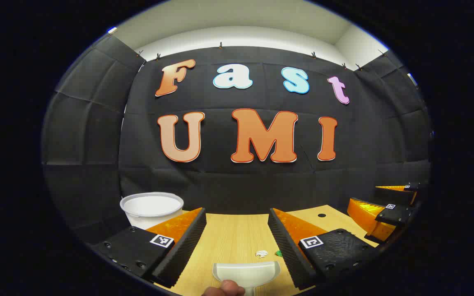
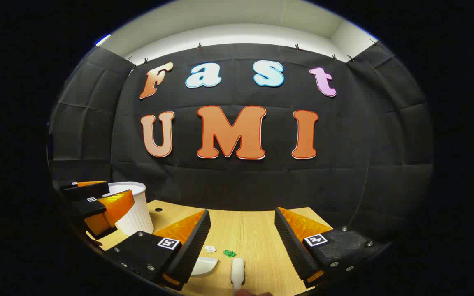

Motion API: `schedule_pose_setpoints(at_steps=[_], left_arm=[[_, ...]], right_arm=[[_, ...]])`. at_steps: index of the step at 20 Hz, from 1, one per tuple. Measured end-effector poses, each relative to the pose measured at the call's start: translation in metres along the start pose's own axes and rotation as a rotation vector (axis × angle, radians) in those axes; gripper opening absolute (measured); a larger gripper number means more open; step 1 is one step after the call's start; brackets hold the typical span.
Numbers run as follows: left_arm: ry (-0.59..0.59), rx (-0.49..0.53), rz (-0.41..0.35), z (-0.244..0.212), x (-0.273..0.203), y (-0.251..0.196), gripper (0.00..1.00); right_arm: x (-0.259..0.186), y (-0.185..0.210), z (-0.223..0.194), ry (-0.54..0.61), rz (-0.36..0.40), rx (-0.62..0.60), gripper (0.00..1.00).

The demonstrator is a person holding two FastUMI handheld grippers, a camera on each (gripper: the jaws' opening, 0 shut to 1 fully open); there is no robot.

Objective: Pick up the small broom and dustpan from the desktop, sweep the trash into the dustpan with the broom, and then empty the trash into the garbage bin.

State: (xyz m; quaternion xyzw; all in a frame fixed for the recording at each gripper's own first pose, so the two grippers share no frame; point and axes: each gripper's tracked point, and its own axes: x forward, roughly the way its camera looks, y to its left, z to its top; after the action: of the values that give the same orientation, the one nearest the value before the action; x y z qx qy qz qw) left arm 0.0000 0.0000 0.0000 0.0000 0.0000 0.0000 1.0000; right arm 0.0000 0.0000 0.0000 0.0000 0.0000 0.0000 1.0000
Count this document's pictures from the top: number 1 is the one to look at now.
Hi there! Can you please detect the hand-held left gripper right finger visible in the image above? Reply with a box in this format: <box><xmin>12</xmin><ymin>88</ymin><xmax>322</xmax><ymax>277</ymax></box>
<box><xmin>267</xmin><ymin>208</ymin><xmax>381</xmax><ymax>290</ymax></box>

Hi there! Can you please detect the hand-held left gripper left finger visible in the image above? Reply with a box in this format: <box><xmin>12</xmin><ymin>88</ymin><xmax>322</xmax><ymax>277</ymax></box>
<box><xmin>91</xmin><ymin>207</ymin><xmax>207</xmax><ymax>288</ymax></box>

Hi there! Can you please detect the grey plastic dustpan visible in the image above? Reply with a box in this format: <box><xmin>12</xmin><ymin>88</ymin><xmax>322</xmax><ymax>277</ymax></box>
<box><xmin>212</xmin><ymin>261</ymin><xmax>281</xmax><ymax>296</ymax></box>

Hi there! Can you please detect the white garbage bin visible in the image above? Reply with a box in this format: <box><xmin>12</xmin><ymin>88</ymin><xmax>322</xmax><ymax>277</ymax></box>
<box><xmin>120</xmin><ymin>192</ymin><xmax>184</xmax><ymax>230</ymax></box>

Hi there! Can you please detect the wooden desktop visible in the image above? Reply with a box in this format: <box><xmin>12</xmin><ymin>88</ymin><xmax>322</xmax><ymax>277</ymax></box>
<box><xmin>155</xmin><ymin>204</ymin><xmax>379</xmax><ymax>296</ymax></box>

